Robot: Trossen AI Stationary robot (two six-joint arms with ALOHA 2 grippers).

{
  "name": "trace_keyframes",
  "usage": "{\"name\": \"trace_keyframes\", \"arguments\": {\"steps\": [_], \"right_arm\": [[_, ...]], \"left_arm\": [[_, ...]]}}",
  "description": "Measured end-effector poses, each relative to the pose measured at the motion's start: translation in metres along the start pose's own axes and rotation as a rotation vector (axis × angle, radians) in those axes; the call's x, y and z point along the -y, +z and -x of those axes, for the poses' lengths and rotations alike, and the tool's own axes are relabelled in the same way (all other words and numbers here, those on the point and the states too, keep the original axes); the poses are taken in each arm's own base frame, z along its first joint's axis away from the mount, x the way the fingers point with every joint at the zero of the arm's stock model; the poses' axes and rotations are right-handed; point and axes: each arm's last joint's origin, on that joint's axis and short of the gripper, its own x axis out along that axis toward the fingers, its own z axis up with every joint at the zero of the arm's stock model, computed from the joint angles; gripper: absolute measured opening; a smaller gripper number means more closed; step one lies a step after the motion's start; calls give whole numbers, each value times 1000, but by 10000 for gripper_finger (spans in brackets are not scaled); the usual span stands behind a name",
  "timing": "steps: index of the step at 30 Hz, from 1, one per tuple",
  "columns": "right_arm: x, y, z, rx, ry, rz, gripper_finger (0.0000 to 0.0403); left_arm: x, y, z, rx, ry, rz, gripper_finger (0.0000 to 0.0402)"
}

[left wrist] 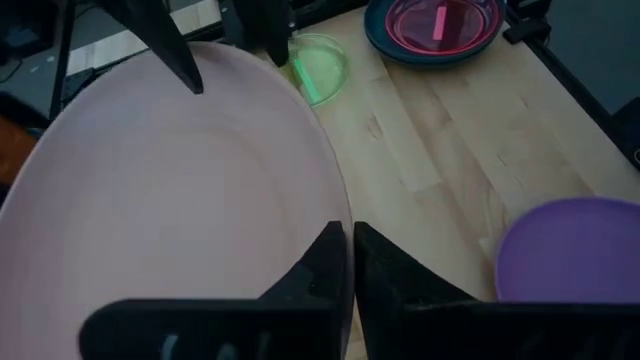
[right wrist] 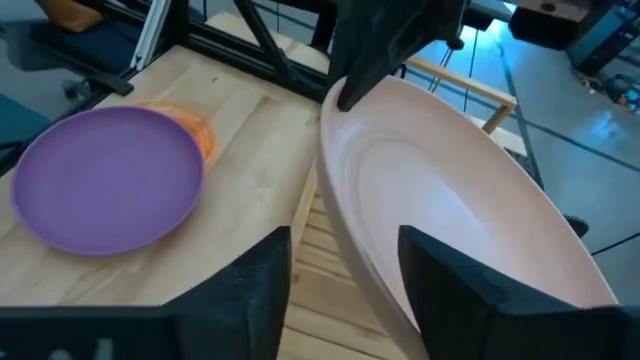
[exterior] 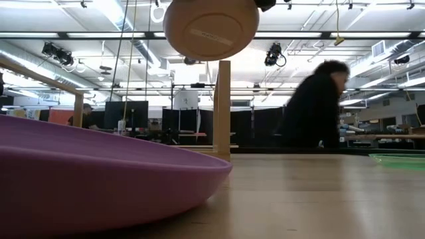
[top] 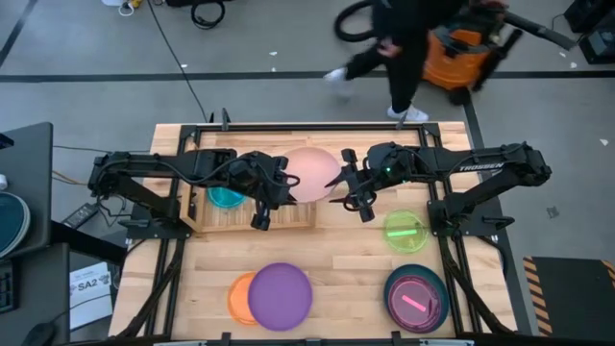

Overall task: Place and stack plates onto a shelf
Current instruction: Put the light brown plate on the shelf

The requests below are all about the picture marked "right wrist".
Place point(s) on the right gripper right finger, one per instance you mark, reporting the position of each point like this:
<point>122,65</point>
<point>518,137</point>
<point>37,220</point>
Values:
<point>460,310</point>

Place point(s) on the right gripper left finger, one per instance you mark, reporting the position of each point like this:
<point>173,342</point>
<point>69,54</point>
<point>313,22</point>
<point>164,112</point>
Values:
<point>245,300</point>

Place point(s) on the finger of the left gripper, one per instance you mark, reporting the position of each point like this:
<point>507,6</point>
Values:
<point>360,85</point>

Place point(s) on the pale pink plate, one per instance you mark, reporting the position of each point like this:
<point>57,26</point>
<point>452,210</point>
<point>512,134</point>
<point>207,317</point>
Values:
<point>425,175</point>

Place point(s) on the orange translucent plate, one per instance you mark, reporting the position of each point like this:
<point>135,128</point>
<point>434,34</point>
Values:
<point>200,130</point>

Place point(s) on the purple plate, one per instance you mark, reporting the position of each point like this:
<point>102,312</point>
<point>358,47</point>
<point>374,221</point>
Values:
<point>107,180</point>

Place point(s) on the silver aluminium extrusion bar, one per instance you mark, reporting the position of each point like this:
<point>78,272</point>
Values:
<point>152,30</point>

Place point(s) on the person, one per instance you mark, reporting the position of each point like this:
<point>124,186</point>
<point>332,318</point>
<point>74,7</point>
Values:
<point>70,17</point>

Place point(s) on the black table frame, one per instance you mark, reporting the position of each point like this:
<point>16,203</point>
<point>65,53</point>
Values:
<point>240,52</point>

